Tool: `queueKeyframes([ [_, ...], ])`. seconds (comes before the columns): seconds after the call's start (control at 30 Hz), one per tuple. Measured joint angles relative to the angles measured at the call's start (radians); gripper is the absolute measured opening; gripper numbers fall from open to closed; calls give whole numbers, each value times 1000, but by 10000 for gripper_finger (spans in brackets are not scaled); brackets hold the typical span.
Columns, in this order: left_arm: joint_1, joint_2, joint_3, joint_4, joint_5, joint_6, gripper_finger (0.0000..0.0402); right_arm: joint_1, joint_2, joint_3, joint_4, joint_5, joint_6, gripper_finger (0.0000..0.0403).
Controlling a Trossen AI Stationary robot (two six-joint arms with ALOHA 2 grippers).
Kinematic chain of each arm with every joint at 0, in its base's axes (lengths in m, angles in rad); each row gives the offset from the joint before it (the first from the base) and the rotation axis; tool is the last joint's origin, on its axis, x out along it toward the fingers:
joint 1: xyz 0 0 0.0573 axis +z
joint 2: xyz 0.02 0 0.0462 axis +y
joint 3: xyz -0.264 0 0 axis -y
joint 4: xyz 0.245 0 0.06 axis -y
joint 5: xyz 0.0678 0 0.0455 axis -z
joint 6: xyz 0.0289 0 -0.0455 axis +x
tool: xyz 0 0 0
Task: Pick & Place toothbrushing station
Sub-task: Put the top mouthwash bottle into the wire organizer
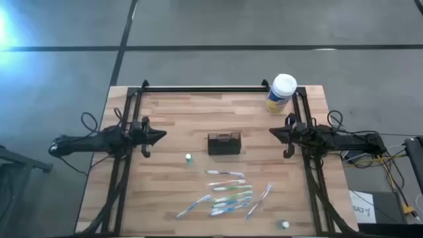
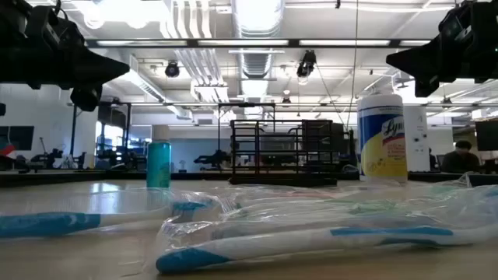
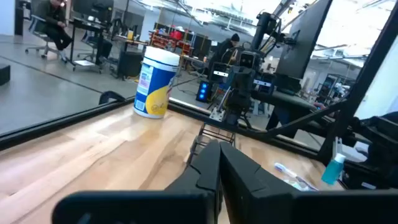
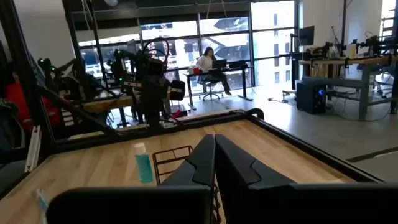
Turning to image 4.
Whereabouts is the wooden background table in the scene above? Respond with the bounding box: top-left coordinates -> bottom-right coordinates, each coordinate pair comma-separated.
82,95 -> 134,113

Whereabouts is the grey-legged wooden workbench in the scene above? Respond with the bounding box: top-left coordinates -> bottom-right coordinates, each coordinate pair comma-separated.
298,54 -> 398,122

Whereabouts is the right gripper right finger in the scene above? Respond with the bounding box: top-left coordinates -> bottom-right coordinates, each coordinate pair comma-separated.
215,134 -> 398,224

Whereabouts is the black wire caddy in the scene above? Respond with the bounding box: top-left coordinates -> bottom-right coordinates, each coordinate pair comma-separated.
152,145 -> 222,224

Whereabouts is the blue toothbrush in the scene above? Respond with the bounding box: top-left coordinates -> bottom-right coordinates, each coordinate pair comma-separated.
35,189 -> 50,224

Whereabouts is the black computer tower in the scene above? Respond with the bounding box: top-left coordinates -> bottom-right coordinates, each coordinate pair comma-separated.
296,80 -> 327,115

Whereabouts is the black office chair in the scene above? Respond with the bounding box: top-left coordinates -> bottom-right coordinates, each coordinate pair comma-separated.
198,76 -> 224,101

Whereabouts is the person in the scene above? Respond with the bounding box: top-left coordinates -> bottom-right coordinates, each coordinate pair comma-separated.
195,46 -> 233,96
3,79 -> 63,133

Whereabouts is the white aluminium rail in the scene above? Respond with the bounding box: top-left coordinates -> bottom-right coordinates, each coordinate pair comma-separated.
24,125 -> 42,174

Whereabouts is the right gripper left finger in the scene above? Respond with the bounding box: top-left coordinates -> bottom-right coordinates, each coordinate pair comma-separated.
45,134 -> 216,224

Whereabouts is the black laptop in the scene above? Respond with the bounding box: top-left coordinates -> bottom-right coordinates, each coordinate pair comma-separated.
212,58 -> 228,70

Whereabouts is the black office desk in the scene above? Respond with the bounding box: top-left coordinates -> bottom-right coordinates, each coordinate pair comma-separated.
183,64 -> 254,110

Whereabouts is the black monitor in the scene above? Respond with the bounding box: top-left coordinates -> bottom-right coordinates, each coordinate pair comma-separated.
298,25 -> 315,47

